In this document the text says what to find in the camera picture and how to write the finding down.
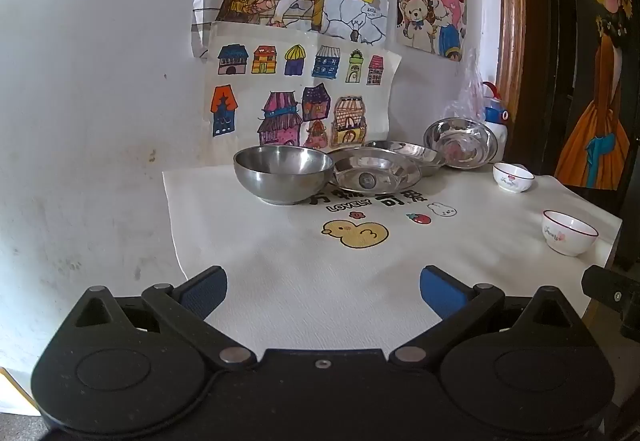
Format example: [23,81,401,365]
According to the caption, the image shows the colourful houses drawing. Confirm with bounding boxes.
[202,21,403,166]

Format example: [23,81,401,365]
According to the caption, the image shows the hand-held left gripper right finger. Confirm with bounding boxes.
[389,265,573,369]

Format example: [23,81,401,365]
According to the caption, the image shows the large stainless steel bowl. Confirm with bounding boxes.
[233,145,334,206]

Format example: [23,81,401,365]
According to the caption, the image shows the white bottle blue cap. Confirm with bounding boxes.
[481,82,511,162]

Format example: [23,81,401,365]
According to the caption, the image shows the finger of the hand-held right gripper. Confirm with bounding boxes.
[580,265,640,339]

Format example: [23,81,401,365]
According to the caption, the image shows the shallow stainless steel bowl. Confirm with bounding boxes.
[423,118,499,170]

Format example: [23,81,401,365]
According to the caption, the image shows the small white ceramic bowl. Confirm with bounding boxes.
[493,162,536,194]
[541,210,599,257]

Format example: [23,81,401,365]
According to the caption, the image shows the white printed table mat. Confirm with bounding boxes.
[162,160,623,357]

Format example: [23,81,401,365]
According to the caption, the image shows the orange dress figure painting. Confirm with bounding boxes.
[554,0,640,192]

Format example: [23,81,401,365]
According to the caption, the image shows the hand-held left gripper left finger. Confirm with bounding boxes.
[74,265,258,369]

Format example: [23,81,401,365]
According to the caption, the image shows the clear plastic bag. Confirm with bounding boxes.
[442,48,493,132]

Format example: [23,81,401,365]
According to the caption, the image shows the stainless steel plate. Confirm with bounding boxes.
[364,140,446,176]
[330,149,422,194]

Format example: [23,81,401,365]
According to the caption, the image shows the brown wooden door frame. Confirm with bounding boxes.
[497,0,533,162]

